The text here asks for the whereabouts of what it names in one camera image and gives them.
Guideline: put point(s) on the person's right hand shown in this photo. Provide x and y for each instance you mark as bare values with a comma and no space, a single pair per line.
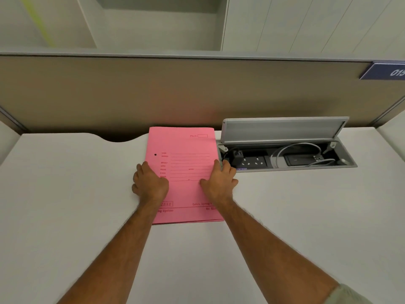
218,186

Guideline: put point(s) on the person's left hand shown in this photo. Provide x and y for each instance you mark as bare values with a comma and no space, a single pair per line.
153,186

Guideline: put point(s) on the person's right little finger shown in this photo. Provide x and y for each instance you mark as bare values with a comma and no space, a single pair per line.
235,182

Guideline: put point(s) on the person's right thumb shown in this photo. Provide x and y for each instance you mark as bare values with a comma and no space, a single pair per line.
204,184

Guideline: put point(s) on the person's right middle finger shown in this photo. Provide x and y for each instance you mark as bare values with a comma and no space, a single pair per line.
226,168

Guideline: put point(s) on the pink paper file folder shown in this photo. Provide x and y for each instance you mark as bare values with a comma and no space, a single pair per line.
186,145

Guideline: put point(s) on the person's right forearm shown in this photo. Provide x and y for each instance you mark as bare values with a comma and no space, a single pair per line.
272,250

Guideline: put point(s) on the person's left forearm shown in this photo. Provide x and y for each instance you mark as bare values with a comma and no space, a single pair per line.
120,250

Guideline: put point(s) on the black power socket strip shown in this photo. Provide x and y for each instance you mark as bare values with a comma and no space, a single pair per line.
251,162

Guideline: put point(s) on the black power adapter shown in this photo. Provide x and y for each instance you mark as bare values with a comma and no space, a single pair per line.
296,160

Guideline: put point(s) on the grey desk partition panel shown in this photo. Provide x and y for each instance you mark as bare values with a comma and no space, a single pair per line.
158,91

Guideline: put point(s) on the light green shirt sleeve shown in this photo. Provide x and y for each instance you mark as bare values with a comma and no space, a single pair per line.
345,296

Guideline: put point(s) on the blue desk number sign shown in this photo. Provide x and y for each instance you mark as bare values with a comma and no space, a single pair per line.
384,71

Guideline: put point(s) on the white wall cabinet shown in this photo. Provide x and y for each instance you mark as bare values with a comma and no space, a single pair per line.
284,22

